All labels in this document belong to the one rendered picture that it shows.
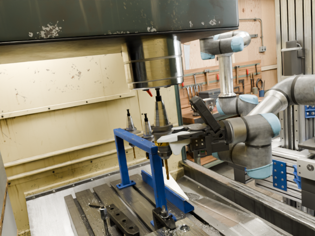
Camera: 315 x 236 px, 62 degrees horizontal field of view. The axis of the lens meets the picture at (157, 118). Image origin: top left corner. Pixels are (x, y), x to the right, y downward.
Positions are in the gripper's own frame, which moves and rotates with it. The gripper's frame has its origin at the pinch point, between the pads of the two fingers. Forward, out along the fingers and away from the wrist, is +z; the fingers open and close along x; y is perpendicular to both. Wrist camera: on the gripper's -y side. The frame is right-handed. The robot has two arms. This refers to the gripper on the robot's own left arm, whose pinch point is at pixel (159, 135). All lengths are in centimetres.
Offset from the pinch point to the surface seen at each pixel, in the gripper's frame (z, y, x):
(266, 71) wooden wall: -269, 18, 389
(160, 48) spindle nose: -1.8, -23.2, -6.4
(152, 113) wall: -12, 14, 110
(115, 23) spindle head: 8.3, -28.7, -14.5
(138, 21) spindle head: 3.3, -28.8, -12.9
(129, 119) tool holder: 6, 6, 63
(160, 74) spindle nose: -1.1, -17.1, -6.5
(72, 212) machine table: 39, 44, 48
